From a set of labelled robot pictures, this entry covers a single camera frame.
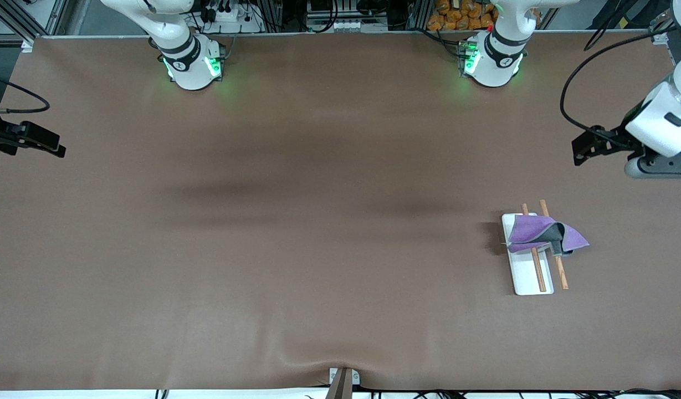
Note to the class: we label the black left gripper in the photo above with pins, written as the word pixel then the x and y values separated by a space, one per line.
pixel 620 137

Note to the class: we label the purple towel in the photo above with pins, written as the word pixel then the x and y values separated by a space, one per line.
pixel 531 231

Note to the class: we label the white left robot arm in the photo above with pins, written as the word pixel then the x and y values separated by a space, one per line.
pixel 495 66

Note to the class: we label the white rack with wooden bars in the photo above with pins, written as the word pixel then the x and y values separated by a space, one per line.
pixel 526 277

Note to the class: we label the orange snack bags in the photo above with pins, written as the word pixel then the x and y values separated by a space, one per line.
pixel 462 16

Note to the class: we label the white power strip black plugs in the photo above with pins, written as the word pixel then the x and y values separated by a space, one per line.
pixel 229 15

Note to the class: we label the brown table mat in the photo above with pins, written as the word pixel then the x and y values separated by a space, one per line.
pixel 340 249

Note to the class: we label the white socket strip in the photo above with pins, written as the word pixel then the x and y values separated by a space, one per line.
pixel 337 25

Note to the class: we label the aluminium frame profile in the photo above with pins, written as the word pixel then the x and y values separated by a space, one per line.
pixel 661 37
pixel 57 14

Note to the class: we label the metal camera mount clamp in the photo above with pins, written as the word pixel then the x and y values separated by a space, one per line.
pixel 343 382

